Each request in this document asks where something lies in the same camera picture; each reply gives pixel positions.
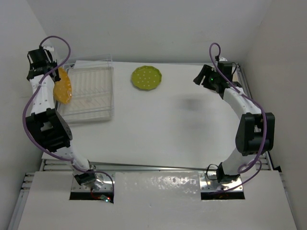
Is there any small green circuit board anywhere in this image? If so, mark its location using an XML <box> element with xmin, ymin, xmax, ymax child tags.
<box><xmin>100</xmin><ymin>195</ymin><xmax>111</xmax><ymax>202</ymax></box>

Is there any metal base plate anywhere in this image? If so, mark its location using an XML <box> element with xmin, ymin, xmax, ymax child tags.
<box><xmin>71</xmin><ymin>174</ymin><xmax>114</xmax><ymax>192</ymax></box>
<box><xmin>199</xmin><ymin>171</ymin><xmax>243</xmax><ymax>193</ymax></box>

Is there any green polka dot plate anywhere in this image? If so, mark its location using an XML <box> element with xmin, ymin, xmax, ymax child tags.
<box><xmin>131</xmin><ymin>66</ymin><xmax>162</xmax><ymax>91</ymax></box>

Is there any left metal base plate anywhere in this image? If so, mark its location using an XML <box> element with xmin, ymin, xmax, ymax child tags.
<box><xmin>71</xmin><ymin>174</ymin><xmax>114</xmax><ymax>192</ymax></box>

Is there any aluminium frame rail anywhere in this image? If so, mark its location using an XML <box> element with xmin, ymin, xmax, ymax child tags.
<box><xmin>236</xmin><ymin>63</ymin><xmax>273</xmax><ymax>171</ymax></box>

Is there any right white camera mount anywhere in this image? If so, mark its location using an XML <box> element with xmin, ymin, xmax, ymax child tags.
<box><xmin>215</xmin><ymin>55</ymin><xmax>228</xmax><ymax>62</ymax></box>

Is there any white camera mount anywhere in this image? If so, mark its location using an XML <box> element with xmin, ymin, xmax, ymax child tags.
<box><xmin>42</xmin><ymin>45</ymin><xmax>55</xmax><ymax>62</ymax></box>
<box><xmin>215</xmin><ymin>55</ymin><xmax>228</xmax><ymax>62</ymax></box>

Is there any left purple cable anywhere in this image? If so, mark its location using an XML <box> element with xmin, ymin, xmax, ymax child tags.
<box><xmin>22</xmin><ymin>35</ymin><xmax>115</xmax><ymax>192</ymax></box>

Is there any purple cable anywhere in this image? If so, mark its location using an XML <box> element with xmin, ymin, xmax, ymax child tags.
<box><xmin>209</xmin><ymin>42</ymin><xmax>268</xmax><ymax>194</ymax></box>
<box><xmin>22</xmin><ymin>35</ymin><xmax>115</xmax><ymax>192</ymax></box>

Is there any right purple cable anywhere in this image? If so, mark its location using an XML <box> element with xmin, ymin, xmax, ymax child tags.
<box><xmin>209</xmin><ymin>42</ymin><xmax>268</xmax><ymax>194</ymax></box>

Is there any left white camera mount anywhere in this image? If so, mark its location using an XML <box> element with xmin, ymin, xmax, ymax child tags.
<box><xmin>42</xmin><ymin>45</ymin><xmax>55</xmax><ymax>62</ymax></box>

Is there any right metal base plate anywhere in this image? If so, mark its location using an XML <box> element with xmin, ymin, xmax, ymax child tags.
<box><xmin>199</xmin><ymin>171</ymin><xmax>243</xmax><ymax>193</ymax></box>

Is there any clear plastic dish rack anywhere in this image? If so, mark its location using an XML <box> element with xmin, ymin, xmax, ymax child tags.
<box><xmin>57</xmin><ymin>54</ymin><xmax>114</xmax><ymax>124</ymax></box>

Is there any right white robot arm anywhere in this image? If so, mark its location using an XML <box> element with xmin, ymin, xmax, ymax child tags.
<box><xmin>193</xmin><ymin>61</ymin><xmax>275</xmax><ymax>183</ymax></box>

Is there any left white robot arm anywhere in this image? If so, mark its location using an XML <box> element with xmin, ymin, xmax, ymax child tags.
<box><xmin>23</xmin><ymin>46</ymin><xmax>90</xmax><ymax>174</ymax></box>

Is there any orange plate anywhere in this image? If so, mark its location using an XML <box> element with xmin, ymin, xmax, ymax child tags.
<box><xmin>53</xmin><ymin>67</ymin><xmax>72</xmax><ymax>104</ymax></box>

